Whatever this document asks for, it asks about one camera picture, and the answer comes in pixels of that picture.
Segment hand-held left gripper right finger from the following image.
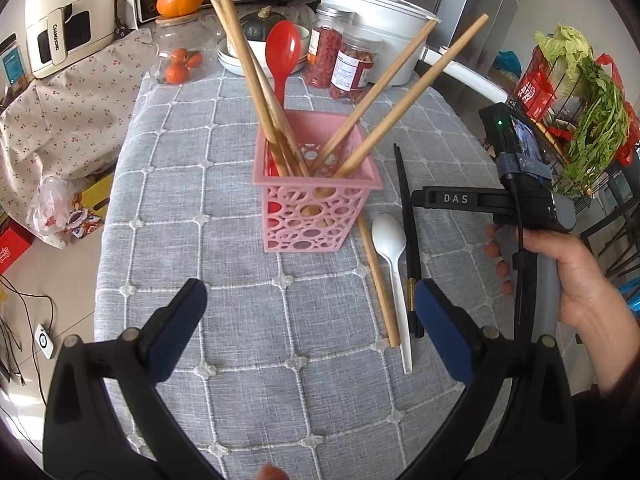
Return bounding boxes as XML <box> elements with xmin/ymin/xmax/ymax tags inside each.
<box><xmin>413</xmin><ymin>279</ymin><xmax>581</xmax><ymax>480</ymax></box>

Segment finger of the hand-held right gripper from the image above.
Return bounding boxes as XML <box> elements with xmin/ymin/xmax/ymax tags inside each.
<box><xmin>411</xmin><ymin>186</ymin><xmax>502</xmax><ymax>211</ymax></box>

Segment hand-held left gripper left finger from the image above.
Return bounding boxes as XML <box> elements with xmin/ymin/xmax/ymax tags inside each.
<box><xmin>44</xmin><ymin>278</ymin><xmax>223</xmax><ymax>480</ymax></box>

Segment white plastic spoon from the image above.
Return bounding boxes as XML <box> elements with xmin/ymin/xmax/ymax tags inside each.
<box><xmin>372</xmin><ymin>213</ymin><xmax>414</xmax><ymax>375</ymax></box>

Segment pink perforated utensil basket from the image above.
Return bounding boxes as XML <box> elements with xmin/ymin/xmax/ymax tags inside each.
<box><xmin>253</xmin><ymin>108</ymin><xmax>382</xmax><ymax>254</ymax></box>

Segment red plastic spoon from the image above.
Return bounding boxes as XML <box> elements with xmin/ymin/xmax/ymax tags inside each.
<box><xmin>264</xmin><ymin>20</ymin><xmax>303</xmax><ymax>231</ymax></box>

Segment person's right forearm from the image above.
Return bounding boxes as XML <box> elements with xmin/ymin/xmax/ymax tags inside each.
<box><xmin>569</xmin><ymin>360</ymin><xmax>640</xmax><ymax>480</ymax></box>

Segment person's right hand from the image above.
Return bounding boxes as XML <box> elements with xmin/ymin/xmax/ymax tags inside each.
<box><xmin>484</xmin><ymin>222</ymin><xmax>640</xmax><ymax>392</ymax></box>

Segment grey checked tablecloth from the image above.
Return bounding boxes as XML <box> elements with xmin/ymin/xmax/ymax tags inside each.
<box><xmin>92</xmin><ymin>67</ymin><xmax>591</xmax><ymax>480</ymax></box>

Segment green coriander bunch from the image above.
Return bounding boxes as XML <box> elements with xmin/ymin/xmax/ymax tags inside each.
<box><xmin>559</xmin><ymin>54</ymin><xmax>632</xmax><ymax>197</ymax></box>

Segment red snack packet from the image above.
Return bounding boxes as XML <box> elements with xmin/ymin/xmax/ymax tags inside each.
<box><xmin>509</xmin><ymin>71</ymin><xmax>557</xmax><ymax>122</ymax></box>

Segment small white floor device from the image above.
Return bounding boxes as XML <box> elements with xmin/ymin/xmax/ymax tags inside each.
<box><xmin>34</xmin><ymin>323</ymin><xmax>55</xmax><ymax>360</ymax></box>

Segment blue plastic bag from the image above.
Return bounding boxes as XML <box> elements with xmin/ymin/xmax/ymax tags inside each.
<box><xmin>492</xmin><ymin>49</ymin><xmax>522</xmax><ymax>79</ymax></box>

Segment yellow cardboard box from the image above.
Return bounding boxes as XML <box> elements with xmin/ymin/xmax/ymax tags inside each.
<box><xmin>64</xmin><ymin>171</ymin><xmax>117</xmax><ymax>242</ymax></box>

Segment napa cabbage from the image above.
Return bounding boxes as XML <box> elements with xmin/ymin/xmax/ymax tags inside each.
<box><xmin>534</xmin><ymin>24</ymin><xmax>594</xmax><ymax>69</ymax></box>

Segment labelled jar of red dates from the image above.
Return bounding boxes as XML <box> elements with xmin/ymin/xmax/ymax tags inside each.
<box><xmin>328</xmin><ymin>24</ymin><xmax>384</xmax><ymax>105</ymax></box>

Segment white electric cooking pot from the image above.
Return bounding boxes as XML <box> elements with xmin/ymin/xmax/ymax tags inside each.
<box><xmin>319</xmin><ymin>0</ymin><xmax>509</xmax><ymax>107</ymax></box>

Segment clear plastic bag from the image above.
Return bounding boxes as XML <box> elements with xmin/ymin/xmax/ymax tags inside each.
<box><xmin>27</xmin><ymin>174</ymin><xmax>82</xmax><ymax>252</ymax></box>

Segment red box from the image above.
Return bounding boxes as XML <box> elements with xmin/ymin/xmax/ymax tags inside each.
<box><xmin>0</xmin><ymin>219</ymin><xmax>33</xmax><ymax>274</ymax></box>

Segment clear jar of goji berries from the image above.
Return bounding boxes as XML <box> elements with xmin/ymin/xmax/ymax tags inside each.
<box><xmin>302</xmin><ymin>3</ymin><xmax>355</xmax><ymax>89</ymax></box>

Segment grey refrigerator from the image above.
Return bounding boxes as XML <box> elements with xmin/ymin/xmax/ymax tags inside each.
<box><xmin>429</xmin><ymin>0</ymin><xmax>547</xmax><ymax>82</ymax></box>

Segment white pot lid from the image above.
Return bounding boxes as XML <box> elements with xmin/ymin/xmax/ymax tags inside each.
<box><xmin>319</xmin><ymin>0</ymin><xmax>442</xmax><ymax>24</ymax></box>

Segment white bowl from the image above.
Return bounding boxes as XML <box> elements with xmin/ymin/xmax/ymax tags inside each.
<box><xmin>227</xmin><ymin>22</ymin><xmax>314</xmax><ymax>62</ymax></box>

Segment floral cabinet cloth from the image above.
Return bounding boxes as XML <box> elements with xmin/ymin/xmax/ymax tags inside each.
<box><xmin>0</xmin><ymin>26</ymin><xmax>157</xmax><ymax>217</ymax></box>

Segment dark green pumpkin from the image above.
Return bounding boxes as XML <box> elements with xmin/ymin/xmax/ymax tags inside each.
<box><xmin>238</xmin><ymin>5</ymin><xmax>287</xmax><ymax>42</ymax></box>

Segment stacked bowls with green squash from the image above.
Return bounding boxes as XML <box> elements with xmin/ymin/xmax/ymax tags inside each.
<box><xmin>217</xmin><ymin>39</ymin><xmax>309</xmax><ymax>77</ymax></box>

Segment glass jar with wooden lid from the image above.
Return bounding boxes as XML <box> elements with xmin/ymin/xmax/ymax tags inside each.
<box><xmin>149</xmin><ymin>12</ymin><xmax>222</xmax><ymax>86</ymax></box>

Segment blue label jar black lid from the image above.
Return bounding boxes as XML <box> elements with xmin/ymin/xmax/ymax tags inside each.
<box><xmin>0</xmin><ymin>33</ymin><xmax>27</xmax><ymax>92</ymax></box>

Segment cream air fryer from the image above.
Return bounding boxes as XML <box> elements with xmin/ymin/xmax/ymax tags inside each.
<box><xmin>22</xmin><ymin>0</ymin><xmax>121</xmax><ymax>80</ymax></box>

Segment black wire rack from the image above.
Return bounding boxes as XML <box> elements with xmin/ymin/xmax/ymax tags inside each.
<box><xmin>504</xmin><ymin>44</ymin><xmax>640</xmax><ymax>202</ymax></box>

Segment black cables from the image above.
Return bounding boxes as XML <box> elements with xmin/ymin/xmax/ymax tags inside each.
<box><xmin>0</xmin><ymin>275</ymin><xmax>56</xmax><ymax>456</ymax></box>

